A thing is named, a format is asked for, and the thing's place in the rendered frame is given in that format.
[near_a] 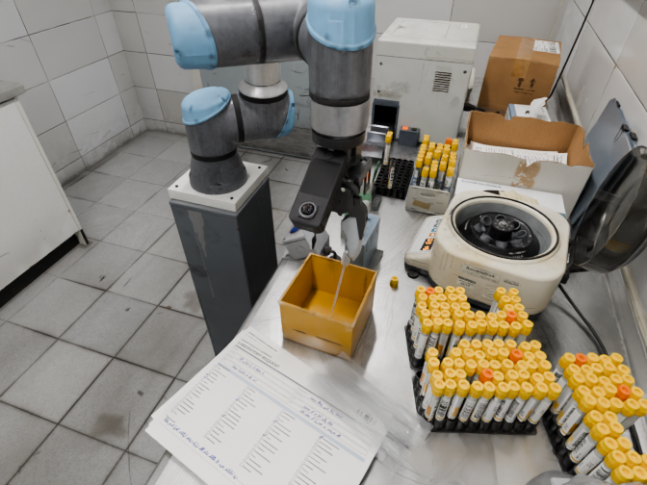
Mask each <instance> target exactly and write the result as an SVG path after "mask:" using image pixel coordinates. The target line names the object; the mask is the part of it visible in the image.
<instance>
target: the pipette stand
mask: <svg viewBox="0 0 647 485"><path fill-rule="evenodd" d="M379 224H380V216H376V215H372V214H368V221H367V227H366V230H365V233H364V240H363V244H362V248H361V251H360V253H359V255H358V256H357V258H356V259H355V261H352V260H350V264H353V265H357V266H360V267H363V268H369V269H372V270H375V268H376V266H377V264H378V262H379V260H380V258H381V256H382V254H383V250H380V249H377V242H378V233H379Z"/></svg>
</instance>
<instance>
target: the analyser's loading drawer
mask: <svg viewBox="0 0 647 485"><path fill-rule="evenodd" d="M394 129H395V123H388V122H381V121H376V122H375V125H373V124H372V125H371V132H370V131H368V132H367V138H366V140H365V141H364V142H363V143H362V151H361V155H363V156H370V157H376V158H381V159H382V153H383V151H384V149H385V138H386V135H387V132H392V133H393V131H394Z"/></svg>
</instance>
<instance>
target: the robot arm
mask: <svg viewBox="0 0 647 485"><path fill-rule="evenodd" d="M165 12H166V18H167V22H168V30H169V35H170V39H171V44H172V49H173V54H174V58H175V61H176V63H177V64H178V65H179V66H180V67H181V68H183V69H207V70H213V69H215V68H217V67H229V66H239V65H242V66H243V68H244V79H243V80H242V81H241V82H240V84H239V93H233V94H230V92H229V90H228V89H226V88H223V87H208V88H204V89H198V90H195V91H193V92H191V93H190V94H189V95H187V96H186V97H185V98H184V99H183V101H182V104H181V110H182V116H183V117H182V120H183V123H184V125H185V129H186V134H187V138H188V143H189V147H190V151H191V156H192V158H191V170H190V172H189V179H190V184H191V187H192V188H193V189H194V190H195V191H197V192H200V193H203V194H209V195H220V194H226V193H230V192H233V191H236V190H238V189H239V188H241V187H242V186H243V185H244V184H245V183H246V180H247V173H246V167H245V165H244V164H243V161H242V159H241V157H240V155H239V153H238V150H237V143H239V142H246V141H253V140H266V139H277V138H279V137H284V136H287V135H289V134H290V133H291V132H292V130H293V128H294V125H295V119H296V107H295V104H296V103H295V98H294V95H293V92H292V91H291V90H290V89H288V88H287V84H286V82H285V81H284V80H282V79H281V74H280V63H285V62H295V61H305V62H306V63H307V64H308V69H309V95H310V98H308V99H307V104H308V106H310V125H311V127H312V141H313V142H314V143H315V144H317V145H318V147H317V148H316V149H315V152H314V154H313V157H312V159H311V162H310V164H309V167H308V168H307V171H306V173H305V176H304V178H303V181H302V183H301V186H300V188H299V191H298V195H297V197H296V200H295V202H294V205H293V207H292V209H291V212H290V214H289V219H290V221H291V222H292V223H293V224H294V226H295V227H296V228H297V229H301V230H302V233H303V235H304V238H305V239H306V241H307V244H308V246H309V248H310V249H314V247H315V243H316V240H317V239H316V234H321V233H322V232H323V231H324V229H325V227H326V225H327V222H328V219H329V217H330V214H331V212H334V213H337V214H338V216H340V217H341V216H342V214H346V213H348V214H347V215H346V216H345V217H344V218H343V220H342V221H341V228H342V231H343V232H344V233H345V234H346V237H347V240H346V245H347V247H348V256H349V258H350V259H351V260H352V261H355V259H356V258H357V256H358V255H359V253H360V251H361V248H362V244H363V240H364V233H365V230H366V227H367V221H368V209H367V206H366V205H365V203H364V202H363V201H362V196H359V193H360V188H361V186H362V184H363V180H364V191H363V195H365V194H366V193H367V191H368V189H369V188H370V181H371V169H372V158H368V157H363V156H362V155H361V151H362V143H363V142H364V140H365V136H366V129H367V127H368V122H369V110H370V98H371V96H370V89H371V77H372V64H373V52H374V40H375V34H376V25H375V0H177V2H172V3H169V4H167V5H166V8H165ZM320 146H321V147H320ZM363 161H366V162H367V163H366V164H364V163H361V162H363ZM368 171H369V173H368ZM367 174H368V183H367Z"/></svg>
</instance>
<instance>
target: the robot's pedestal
mask: <svg viewBox="0 0 647 485"><path fill-rule="evenodd" d="M168 203H169V205H170V208H171V210H172V213H173V217H174V220H175V224H176V227H177V230H178V234H179V237H180V240H181V243H182V246H183V249H184V253H185V256H186V259H187V263H188V266H189V269H190V273H191V276H192V278H193V282H194V287H195V291H196V294H197V297H198V301H199V304H200V307H201V311H202V314H203V317H204V320H205V323H206V326H207V330H208V333H209V336H210V340H211V343H212V347H213V349H214V352H215V356H216V357H217V356H218V355H219V354H220V353H221V352H222V351H223V350H224V349H225V348H226V347H227V346H228V345H229V344H230V343H231V342H232V341H233V339H234V338H235V336H236V334H237V333H238V331H239V329H240V328H241V326H242V324H243V323H244V321H245V320H246V317H247V316H248V314H249V312H250V311H251V309H252V307H253V306H254V304H255V303H256V301H257V299H258V298H259V296H260V294H261V293H262V291H263V290H264V289H265V287H266V285H267V284H268V282H269V281H270V279H271V277H272V275H273V273H274V272H275V270H276V268H277V267H278V265H277V257H276V247H275V237H274V228H273V218H272V200H271V190H270V177H269V176H266V177H265V179H264V180H263V181H262V182H261V183H260V185H259V186H258V187H257V188H256V189H255V190H254V192H253V193H252V194H251V195H250V196H249V198H248V199H247V200H246V201H245V202H244V204H243V205H242V206H241V207H240V208H239V210H238V211H237V212H233V211H228V210H224V209H220V208H215V207H210V206H206V205H201V204H196V203H193V202H188V201H183V200H179V199H174V198H172V199H171V200H170V201H169V202H168Z"/></svg>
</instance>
